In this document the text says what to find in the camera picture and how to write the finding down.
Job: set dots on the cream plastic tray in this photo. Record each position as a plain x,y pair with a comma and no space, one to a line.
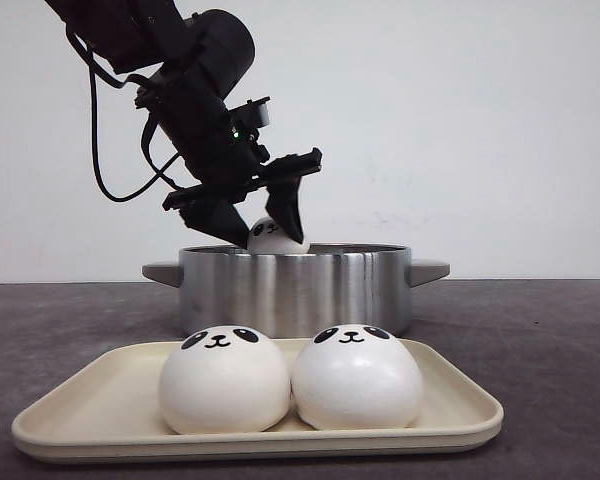
108,412

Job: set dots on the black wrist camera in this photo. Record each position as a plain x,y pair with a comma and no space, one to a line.
249,118

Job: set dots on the panda bun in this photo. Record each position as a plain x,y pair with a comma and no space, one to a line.
224,379
356,376
267,237

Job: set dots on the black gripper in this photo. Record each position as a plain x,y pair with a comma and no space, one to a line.
187,103

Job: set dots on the stainless steel steamer pot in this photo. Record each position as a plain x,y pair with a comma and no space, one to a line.
285,296

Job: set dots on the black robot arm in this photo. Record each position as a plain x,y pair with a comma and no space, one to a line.
118,39

